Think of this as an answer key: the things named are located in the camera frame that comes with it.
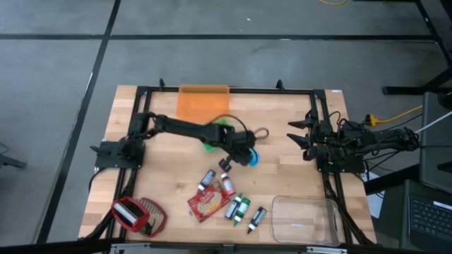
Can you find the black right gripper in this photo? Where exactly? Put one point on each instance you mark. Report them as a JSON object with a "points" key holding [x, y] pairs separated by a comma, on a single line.
{"points": [[321, 135]]}

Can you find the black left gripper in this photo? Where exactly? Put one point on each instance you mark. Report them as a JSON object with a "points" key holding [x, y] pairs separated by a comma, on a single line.
{"points": [[242, 144]]}

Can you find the blue frosted donut toy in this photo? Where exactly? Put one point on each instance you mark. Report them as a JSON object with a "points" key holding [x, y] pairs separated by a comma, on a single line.
{"points": [[255, 158]]}

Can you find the pink food colouring bottle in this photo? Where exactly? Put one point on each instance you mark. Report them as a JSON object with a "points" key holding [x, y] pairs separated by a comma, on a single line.
{"points": [[228, 185]]}

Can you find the red popcorn packet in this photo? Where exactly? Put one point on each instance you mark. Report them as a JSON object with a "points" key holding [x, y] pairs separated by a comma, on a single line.
{"points": [[207, 202]]}

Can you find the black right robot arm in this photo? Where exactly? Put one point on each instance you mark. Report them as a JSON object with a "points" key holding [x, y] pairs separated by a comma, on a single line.
{"points": [[381, 139]]}

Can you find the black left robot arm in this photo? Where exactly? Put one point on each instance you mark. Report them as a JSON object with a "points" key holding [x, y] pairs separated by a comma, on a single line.
{"points": [[183, 128]]}

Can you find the green toy object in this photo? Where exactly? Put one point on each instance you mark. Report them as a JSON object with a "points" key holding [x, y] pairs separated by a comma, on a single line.
{"points": [[209, 147]]}

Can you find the purple food colouring bottle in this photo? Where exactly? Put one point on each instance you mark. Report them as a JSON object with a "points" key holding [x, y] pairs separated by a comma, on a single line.
{"points": [[206, 180]]}

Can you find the small white table sticker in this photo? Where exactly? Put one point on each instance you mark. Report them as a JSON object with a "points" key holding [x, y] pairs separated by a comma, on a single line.
{"points": [[337, 91]]}

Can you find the orange translucent plastic bin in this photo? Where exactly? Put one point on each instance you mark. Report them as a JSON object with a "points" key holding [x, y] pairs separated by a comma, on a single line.
{"points": [[197, 104]]}

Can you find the dark green food colouring bottle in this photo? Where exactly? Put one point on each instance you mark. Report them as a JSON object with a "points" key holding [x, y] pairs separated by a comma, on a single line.
{"points": [[232, 208]]}

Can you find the black food colouring bottle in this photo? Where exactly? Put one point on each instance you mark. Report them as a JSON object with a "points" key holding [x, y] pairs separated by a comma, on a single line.
{"points": [[257, 218]]}

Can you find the clear plastic container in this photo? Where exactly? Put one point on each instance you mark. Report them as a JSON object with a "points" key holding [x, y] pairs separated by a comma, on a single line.
{"points": [[303, 222]]}

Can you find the white paper sheet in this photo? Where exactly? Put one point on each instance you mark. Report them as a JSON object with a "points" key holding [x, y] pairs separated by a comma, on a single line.
{"points": [[376, 201]]}

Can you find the black diagonal desk bar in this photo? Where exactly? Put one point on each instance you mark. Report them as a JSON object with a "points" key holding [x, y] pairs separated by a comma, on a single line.
{"points": [[392, 180]]}

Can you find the red box with silver roller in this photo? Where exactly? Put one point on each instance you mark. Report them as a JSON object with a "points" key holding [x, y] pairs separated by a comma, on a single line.
{"points": [[129, 213]]}

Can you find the dark grey panel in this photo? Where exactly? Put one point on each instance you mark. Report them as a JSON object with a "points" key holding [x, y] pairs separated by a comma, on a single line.
{"points": [[436, 141]]}

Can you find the dark grey laptop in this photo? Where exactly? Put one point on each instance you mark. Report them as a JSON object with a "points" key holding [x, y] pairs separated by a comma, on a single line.
{"points": [[429, 218]]}

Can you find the black desk stand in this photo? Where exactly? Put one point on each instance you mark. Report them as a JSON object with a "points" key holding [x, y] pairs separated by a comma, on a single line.
{"points": [[438, 46]]}

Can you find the black floor stand leg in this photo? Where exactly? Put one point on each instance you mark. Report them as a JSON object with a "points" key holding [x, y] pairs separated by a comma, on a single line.
{"points": [[10, 160]]}

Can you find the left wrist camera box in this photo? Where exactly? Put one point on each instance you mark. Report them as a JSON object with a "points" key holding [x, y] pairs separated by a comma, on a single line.
{"points": [[225, 165]]}

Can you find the black table frame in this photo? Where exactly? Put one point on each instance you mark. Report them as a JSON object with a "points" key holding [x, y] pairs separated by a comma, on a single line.
{"points": [[318, 106]]}

